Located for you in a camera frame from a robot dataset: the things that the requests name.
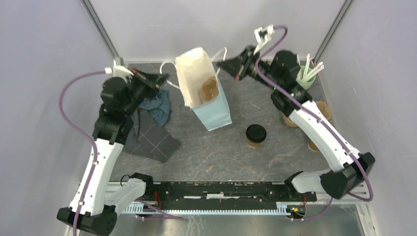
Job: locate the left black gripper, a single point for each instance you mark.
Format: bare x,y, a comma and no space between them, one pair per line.
154,86

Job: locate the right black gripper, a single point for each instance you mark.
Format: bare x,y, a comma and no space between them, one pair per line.
232,66

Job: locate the brown pulp cup carrier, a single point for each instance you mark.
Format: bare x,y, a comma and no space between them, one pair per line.
209,90

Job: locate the light blue paper bag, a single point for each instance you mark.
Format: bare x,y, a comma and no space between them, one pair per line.
193,68

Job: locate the brown paper coffee cup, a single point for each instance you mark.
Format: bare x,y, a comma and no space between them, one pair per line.
254,142

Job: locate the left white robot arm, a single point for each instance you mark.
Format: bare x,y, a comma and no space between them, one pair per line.
91,210

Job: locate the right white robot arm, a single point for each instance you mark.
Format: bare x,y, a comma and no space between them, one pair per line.
348,167

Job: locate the blue crumpled cloth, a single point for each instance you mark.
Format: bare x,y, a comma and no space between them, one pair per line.
159,107

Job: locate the dark grey checked cloth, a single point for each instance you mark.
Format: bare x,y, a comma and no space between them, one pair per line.
148,139

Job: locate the white wrapped straws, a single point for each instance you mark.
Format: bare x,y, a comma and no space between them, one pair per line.
307,73

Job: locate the stack of paper cups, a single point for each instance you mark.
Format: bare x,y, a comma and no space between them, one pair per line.
312,146

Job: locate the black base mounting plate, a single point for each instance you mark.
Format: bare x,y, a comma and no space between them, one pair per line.
225,195

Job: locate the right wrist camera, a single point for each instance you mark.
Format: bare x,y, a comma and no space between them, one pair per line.
263,36

